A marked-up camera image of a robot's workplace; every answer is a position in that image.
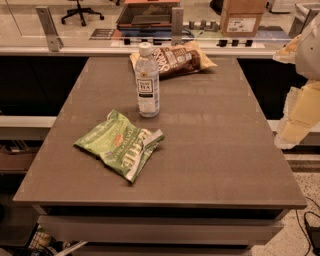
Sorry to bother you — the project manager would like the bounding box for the brown and yellow chip bag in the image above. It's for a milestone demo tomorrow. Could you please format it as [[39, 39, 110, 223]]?
[[129, 40, 218, 78]]

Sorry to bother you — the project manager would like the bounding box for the clear plastic tea bottle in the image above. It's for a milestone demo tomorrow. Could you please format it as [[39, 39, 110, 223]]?
[[135, 42, 160, 117]]

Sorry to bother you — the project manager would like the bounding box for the black office chair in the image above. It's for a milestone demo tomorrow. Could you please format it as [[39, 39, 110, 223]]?
[[61, 0, 104, 27]]

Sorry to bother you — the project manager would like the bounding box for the metal glass bracket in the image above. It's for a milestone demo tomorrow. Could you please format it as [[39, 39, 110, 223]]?
[[171, 7, 184, 46], [289, 2, 320, 38], [36, 6, 63, 52]]

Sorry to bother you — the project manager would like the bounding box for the black cable and adapter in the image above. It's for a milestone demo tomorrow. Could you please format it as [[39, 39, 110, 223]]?
[[295, 196, 320, 256]]

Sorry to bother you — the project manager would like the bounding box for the green chip bag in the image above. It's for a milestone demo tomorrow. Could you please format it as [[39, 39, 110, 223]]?
[[75, 110, 164, 183]]

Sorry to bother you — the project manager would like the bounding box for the middle metal glass bracket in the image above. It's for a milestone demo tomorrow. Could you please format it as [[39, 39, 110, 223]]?
[[171, 7, 184, 46]]

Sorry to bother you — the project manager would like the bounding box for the left metal glass bracket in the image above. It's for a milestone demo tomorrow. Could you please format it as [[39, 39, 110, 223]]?
[[36, 6, 63, 52]]

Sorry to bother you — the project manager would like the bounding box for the cardboard box with label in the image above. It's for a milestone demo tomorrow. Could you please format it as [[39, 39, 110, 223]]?
[[220, 0, 266, 37]]

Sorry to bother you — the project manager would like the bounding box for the orange and grey tray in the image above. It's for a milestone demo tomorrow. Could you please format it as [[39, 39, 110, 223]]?
[[117, 0, 180, 29]]

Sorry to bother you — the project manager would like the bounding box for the right metal glass bracket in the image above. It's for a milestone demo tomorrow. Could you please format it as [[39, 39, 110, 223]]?
[[289, 2, 320, 38]]

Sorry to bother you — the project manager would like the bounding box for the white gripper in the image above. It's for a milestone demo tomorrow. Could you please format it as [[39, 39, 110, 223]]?
[[272, 14, 320, 149]]

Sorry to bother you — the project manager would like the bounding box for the drawer front under table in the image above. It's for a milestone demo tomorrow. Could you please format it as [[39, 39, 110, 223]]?
[[38, 216, 283, 246]]

